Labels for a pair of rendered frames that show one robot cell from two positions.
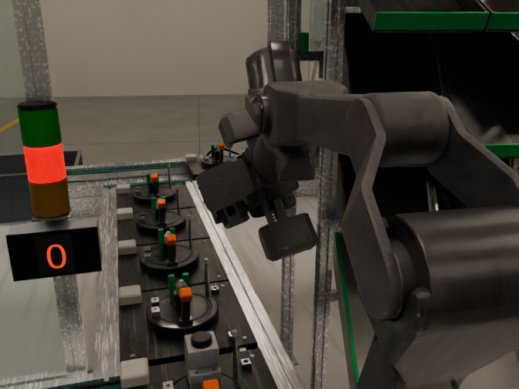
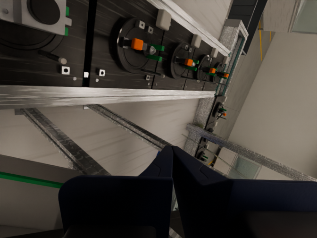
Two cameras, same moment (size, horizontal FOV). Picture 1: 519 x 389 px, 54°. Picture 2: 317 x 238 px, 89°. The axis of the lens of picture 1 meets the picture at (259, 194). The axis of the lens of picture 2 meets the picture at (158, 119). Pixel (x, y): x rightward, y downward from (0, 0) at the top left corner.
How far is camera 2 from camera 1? 0.58 m
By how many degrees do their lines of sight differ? 13
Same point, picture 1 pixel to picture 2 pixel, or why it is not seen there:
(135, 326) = (136, 7)
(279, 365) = (62, 95)
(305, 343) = (99, 117)
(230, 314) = (123, 79)
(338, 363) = (76, 132)
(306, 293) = not seen: hidden behind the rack
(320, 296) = (71, 155)
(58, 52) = (279, 68)
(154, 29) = (272, 106)
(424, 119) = not seen: outside the picture
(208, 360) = (15, 8)
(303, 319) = not seen: hidden behind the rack
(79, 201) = (228, 37)
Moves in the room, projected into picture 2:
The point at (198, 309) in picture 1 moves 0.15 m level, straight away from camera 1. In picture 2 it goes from (132, 57) to (162, 71)
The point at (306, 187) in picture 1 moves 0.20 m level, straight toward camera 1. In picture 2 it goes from (189, 142) to (181, 140)
